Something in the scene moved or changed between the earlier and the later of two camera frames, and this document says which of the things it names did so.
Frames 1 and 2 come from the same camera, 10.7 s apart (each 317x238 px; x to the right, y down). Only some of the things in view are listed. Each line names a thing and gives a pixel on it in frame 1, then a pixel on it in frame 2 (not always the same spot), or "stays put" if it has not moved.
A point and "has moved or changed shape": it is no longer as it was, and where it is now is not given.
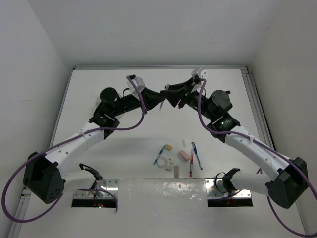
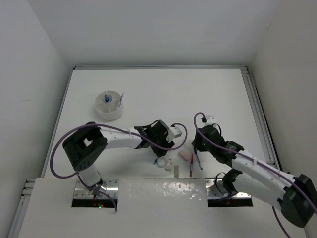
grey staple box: [176, 171] stays put
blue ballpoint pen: [196, 155] stays put
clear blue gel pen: [162, 102] has moved or changed shape
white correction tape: [170, 165] stays put
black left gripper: [150, 98] to [166, 144]
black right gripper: [182, 91] to [196, 143]
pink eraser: [184, 154] stays put
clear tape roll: [161, 161] stays put
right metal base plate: [212, 192] stays put
